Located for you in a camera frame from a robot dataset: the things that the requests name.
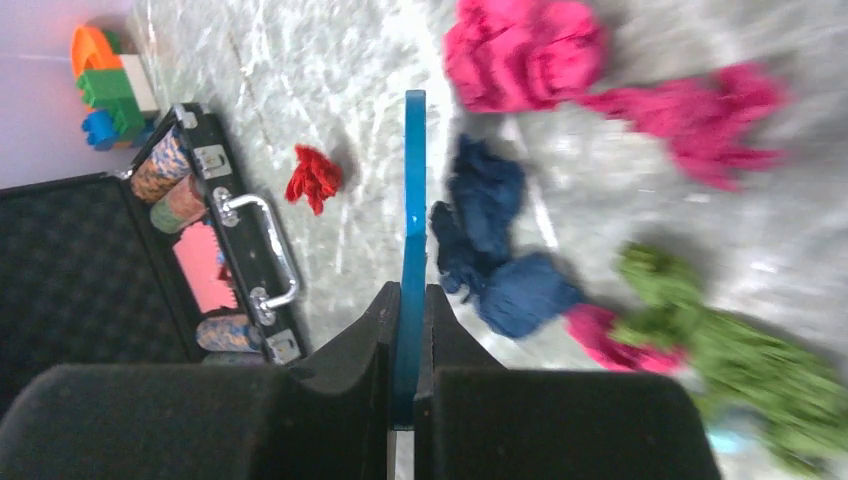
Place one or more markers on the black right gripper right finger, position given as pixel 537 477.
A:
pixel 476 419

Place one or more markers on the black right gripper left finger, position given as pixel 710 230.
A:
pixel 324 417

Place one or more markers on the blue hand brush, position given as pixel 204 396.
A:
pixel 413 281

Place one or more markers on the magenta scrap under scoop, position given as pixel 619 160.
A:
pixel 591 326

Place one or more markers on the small dark blue paper scrap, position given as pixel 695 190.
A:
pixel 486 192

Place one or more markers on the black poker chip case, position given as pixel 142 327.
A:
pixel 86 277

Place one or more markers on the red crumpled paper scrap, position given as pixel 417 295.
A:
pixel 315 177

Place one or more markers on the teal paper scrap left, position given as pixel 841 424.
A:
pixel 730 441

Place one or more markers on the green crumpled paper scrap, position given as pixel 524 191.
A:
pixel 799 396

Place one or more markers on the pink crumpled paper scrap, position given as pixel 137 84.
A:
pixel 517 56

